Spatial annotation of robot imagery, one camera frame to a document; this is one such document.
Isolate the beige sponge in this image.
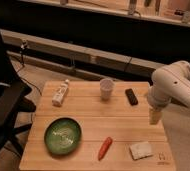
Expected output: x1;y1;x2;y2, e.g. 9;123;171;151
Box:
129;141;153;160

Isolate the white ceramic cup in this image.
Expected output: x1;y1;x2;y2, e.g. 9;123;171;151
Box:
100;78;114;100

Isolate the black cable on floor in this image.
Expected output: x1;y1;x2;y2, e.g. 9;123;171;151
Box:
8;39;43;96

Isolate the white plastic bottle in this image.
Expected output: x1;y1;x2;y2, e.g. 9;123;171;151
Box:
52;79;69;107

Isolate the orange carrot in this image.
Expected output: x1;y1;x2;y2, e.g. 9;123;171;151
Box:
98;137;113;160

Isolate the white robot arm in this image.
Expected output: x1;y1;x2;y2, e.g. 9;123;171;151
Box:
147;61;190;125

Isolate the black office chair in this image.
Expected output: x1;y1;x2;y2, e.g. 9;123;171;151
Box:
0;35;36;155

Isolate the green ceramic bowl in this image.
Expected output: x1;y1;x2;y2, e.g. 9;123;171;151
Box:
44;117;82;155

